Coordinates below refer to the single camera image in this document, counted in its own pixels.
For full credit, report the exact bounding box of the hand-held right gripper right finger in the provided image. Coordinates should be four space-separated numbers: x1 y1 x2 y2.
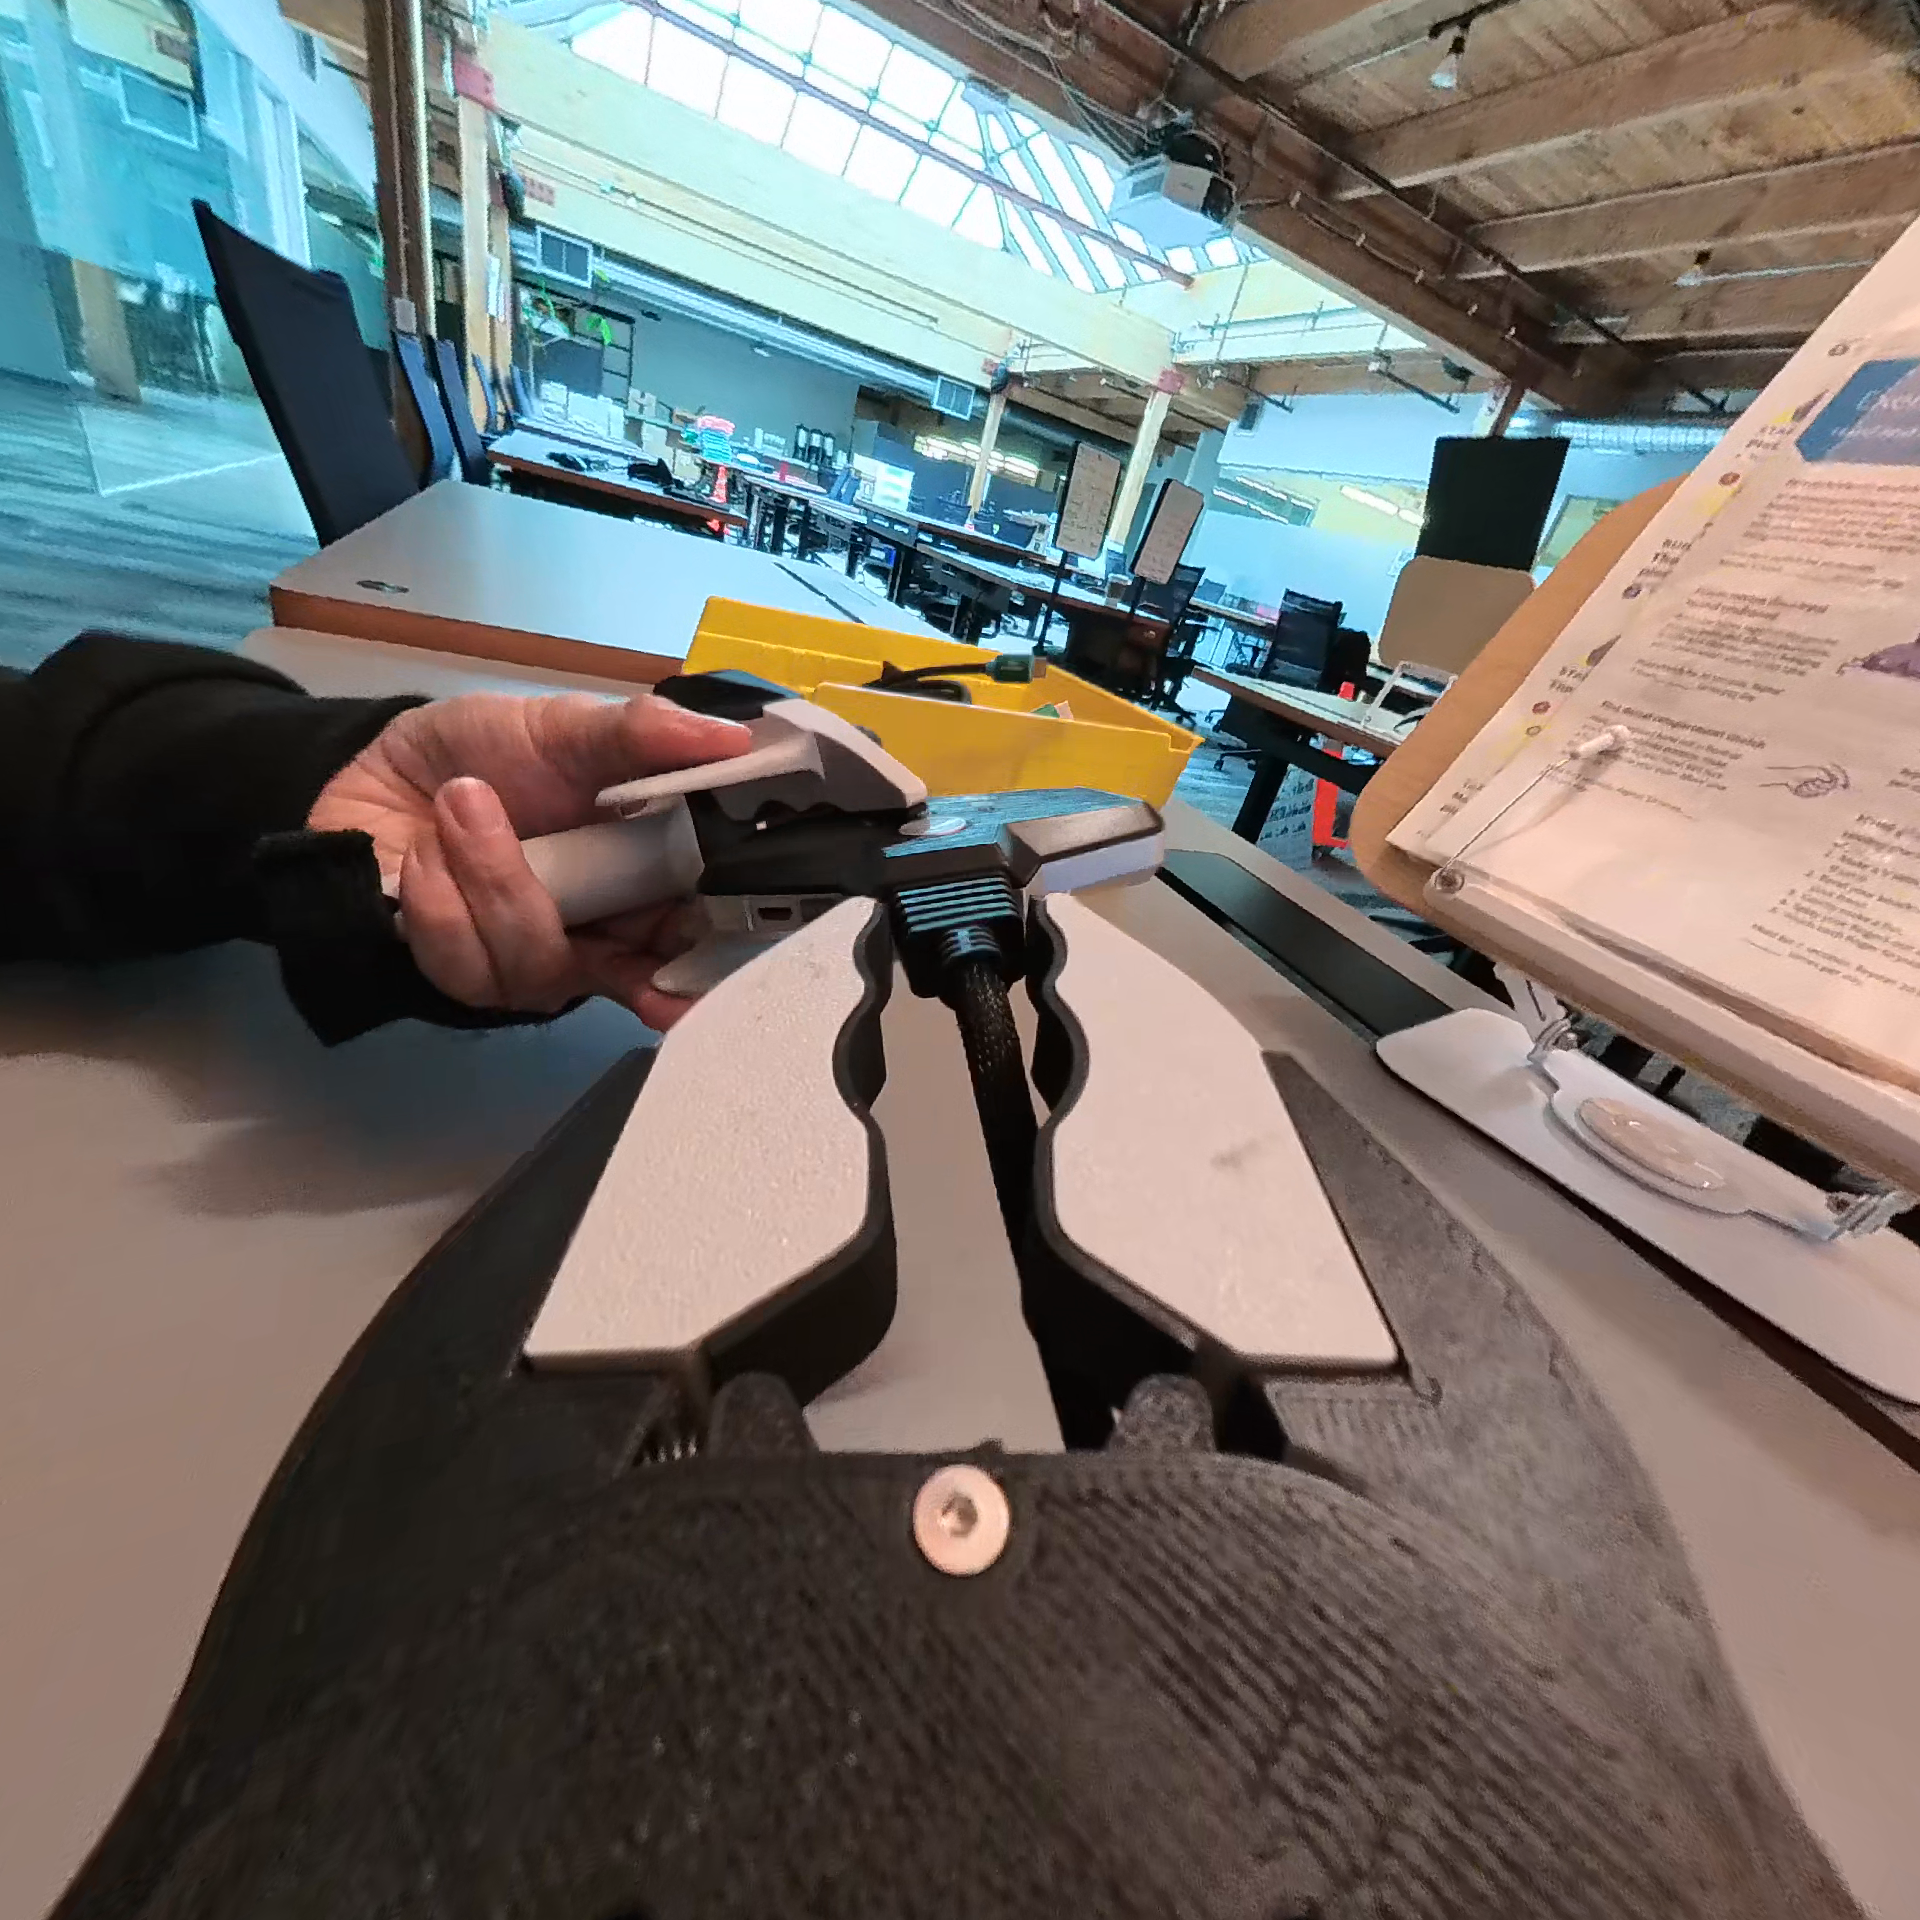
1026 892 1402 1413

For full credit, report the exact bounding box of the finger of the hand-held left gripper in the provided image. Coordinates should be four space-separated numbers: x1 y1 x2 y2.
649 896 845 1000
760 702 934 824

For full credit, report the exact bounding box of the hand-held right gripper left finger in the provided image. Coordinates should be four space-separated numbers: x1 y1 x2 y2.
525 896 903 1404

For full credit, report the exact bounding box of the black braided usb cable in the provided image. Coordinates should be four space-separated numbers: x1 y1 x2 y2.
888 878 1123 1449

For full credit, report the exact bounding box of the person's left hand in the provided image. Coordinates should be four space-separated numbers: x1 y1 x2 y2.
306 689 759 1038

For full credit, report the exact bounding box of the yellow plastic bin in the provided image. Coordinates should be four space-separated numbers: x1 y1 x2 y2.
681 596 1203 808

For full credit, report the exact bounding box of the standing whiteboard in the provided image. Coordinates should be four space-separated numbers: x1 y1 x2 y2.
1049 441 1123 559
1126 478 1208 587

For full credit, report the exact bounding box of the grey desk with wooden edge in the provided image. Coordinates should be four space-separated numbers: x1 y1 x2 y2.
269 480 910 687

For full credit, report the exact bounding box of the black mesh chair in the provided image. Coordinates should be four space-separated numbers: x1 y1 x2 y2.
1210 587 1375 741

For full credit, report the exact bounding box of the brown document stand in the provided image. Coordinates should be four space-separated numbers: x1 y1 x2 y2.
1345 478 1920 1404

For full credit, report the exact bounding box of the beige chair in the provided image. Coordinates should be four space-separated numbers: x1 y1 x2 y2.
1375 553 1535 694

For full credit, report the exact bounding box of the ceiling projector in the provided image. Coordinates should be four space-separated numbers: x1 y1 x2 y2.
1106 127 1241 252

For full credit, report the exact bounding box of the black office chair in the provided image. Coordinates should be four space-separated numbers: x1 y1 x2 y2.
192 198 425 550

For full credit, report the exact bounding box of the printed instruction sheet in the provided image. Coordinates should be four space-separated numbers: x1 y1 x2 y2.
1386 224 1920 1097

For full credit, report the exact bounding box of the black panel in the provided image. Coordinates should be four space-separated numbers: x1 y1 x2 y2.
1415 432 1573 576

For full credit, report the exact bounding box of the thin black cable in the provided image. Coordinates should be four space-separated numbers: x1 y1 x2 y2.
859 649 1055 704

